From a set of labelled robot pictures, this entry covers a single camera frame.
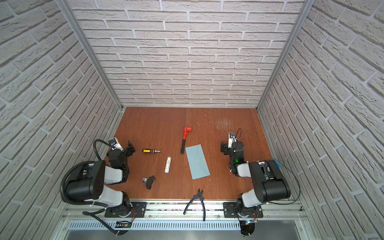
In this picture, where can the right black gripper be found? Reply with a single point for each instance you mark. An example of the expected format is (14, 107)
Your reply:
(225, 148)

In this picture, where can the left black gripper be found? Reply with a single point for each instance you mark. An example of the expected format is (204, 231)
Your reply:
(128, 151)

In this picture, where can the white glue stick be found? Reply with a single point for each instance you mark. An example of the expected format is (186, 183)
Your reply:
(168, 164)

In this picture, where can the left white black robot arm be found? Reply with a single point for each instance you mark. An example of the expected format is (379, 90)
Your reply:
(84, 183)

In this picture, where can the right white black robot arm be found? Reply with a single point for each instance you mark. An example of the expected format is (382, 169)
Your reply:
(269, 184)

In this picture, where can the yellow black screwdriver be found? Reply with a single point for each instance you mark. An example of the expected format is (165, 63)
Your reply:
(152, 151)

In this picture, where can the small black clip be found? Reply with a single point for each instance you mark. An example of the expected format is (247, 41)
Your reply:
(149, 182)

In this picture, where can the red black pipe wrench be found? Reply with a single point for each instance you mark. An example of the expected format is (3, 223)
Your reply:
(187, 130)

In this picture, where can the grey blue work glove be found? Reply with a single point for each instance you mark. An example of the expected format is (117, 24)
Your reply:
(278, 164)

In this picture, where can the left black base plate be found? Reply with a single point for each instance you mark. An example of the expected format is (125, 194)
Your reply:
(138, 208)

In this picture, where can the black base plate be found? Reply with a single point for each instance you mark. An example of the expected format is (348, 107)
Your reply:
(234, 210)
(138, 208)

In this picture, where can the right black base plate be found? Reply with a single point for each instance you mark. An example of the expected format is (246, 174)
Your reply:
(234, 210)

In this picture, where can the aluminium frame rail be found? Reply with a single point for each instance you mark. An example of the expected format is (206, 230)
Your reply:
(169, 210)

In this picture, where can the white slotted cable duct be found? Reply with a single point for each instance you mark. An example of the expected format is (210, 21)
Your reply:
(158, 225)

